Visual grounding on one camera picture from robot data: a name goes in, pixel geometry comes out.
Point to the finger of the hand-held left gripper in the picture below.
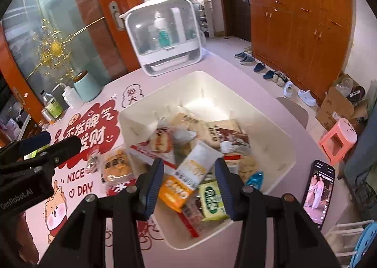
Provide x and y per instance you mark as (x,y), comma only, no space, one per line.
(35,142)
(64,145)

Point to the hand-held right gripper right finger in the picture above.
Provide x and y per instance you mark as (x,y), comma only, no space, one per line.
(225,194)

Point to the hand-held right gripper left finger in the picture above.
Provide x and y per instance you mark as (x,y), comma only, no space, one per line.
(154,191)

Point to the green candy packet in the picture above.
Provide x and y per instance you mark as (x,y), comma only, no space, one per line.
(210,203)

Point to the orange snack packet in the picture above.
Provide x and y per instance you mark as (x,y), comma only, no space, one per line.
(173,194)

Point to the blue wrapper snack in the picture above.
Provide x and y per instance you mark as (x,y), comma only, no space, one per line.
(254,180)

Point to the dark red snack packet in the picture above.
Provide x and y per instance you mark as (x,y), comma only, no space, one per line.
(193,216)

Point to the white beige snack packet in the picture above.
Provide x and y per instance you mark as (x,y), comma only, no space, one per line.
(197,164)

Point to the white red bun packet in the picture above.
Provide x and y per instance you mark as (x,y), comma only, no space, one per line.
(160,141)

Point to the brown cracker packet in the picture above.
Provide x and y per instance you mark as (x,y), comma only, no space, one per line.
(226,133)

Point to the white plastic storage bin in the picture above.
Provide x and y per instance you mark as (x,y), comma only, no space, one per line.
(265,126)

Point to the person's left forearm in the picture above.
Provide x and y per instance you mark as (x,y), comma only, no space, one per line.
(28,238)

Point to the red white printed table mat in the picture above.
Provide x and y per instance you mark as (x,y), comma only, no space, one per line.
(88,129)

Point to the wooden display cabinet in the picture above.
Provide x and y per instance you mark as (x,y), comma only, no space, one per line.
(11,120)

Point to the small silver candy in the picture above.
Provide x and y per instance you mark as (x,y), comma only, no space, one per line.
(93,161)

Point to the green label clear bottle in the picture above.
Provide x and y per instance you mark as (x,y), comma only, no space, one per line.
(53,107)

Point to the orange bread packet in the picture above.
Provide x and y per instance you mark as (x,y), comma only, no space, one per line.
(115,167)

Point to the white squeeze bottle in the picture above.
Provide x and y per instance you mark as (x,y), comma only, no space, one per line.
(69,97)

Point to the teal canister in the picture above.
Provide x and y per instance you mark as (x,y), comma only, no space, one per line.
(87,88)

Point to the black smartphone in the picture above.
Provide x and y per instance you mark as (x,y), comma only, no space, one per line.
(318,194)

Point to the gold sun door ornament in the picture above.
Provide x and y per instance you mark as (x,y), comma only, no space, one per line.
(54,49)

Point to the pink plastic stool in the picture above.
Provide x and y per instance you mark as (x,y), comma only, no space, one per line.
(338,138)

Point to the dark blue slipper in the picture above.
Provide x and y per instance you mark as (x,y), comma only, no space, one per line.
(259,67)
(268,74)

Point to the pair of beige sneakers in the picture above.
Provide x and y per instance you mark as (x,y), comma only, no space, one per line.
(279,78)

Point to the wooden framed glass door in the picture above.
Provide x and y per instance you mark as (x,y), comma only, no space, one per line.
(97,14)

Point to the open cardboard box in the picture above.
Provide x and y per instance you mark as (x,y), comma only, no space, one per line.
(332,111)

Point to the blue grey cloth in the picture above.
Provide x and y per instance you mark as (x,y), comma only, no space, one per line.
(362,167)

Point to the light blue plastic stool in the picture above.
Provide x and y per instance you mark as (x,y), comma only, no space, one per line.
(363,244)

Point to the white clear-door countertop cabinet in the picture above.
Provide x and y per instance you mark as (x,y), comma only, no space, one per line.
(165,35)

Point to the dark cap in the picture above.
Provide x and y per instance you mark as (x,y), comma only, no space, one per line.
(355,94)

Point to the dark refrigerator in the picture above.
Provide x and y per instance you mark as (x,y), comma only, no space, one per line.
(244,5)

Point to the wooden wall cabinet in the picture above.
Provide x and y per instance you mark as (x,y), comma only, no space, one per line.
(306,29)

